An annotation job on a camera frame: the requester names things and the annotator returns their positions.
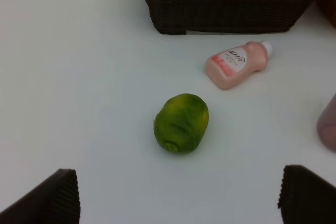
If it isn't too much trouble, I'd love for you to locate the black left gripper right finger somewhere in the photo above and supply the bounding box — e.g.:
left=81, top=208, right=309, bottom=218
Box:
left=278, top=165, right=335, bottom=224

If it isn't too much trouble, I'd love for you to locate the pink lotion bottle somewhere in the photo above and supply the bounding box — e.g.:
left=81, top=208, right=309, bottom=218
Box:
left=205, top=40, right=273, bottom=89

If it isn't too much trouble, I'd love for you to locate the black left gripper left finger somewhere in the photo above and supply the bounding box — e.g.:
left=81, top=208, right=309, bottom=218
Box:
left=1, top=169, right=80, bottom=223

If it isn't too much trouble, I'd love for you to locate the dark brown wicker basket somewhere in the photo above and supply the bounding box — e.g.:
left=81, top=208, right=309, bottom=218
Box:
left=132, top=0, right=331, bottom=35

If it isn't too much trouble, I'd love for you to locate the green papaya fruit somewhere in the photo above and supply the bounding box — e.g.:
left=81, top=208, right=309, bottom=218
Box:
left=153, top=93, right=209, bottom=154

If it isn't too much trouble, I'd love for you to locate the translucent purple plastic cup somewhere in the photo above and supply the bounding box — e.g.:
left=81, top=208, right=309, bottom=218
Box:
left=317, top=95, right=336, bottom=152

